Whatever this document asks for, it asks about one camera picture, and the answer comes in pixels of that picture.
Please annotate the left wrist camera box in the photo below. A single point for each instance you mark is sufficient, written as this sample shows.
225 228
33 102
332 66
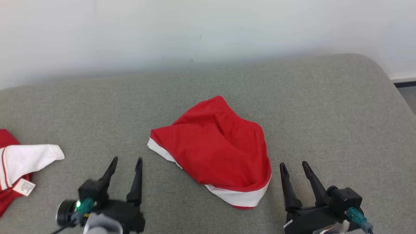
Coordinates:
92 191

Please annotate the red shorts with white stripe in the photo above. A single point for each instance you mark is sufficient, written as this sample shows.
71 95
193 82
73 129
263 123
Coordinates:
214 149

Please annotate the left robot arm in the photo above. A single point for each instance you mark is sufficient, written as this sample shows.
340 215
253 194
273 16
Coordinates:
100 226

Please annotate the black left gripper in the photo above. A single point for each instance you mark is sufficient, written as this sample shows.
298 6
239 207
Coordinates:
130 216

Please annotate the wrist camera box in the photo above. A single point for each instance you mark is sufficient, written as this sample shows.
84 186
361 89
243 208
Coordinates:
346 198
92 191

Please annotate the grey fabric sofa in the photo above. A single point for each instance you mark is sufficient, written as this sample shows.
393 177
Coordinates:
292 97

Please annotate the red basketball jersey white sleeves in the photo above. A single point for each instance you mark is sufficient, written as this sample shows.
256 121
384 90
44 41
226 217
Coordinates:
19 159

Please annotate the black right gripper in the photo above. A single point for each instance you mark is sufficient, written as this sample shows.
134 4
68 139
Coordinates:
308 221

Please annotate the wall baseboard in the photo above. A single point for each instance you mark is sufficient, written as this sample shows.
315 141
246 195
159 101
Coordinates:
404 84

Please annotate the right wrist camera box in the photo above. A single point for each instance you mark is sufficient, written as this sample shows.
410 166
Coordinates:
346 198

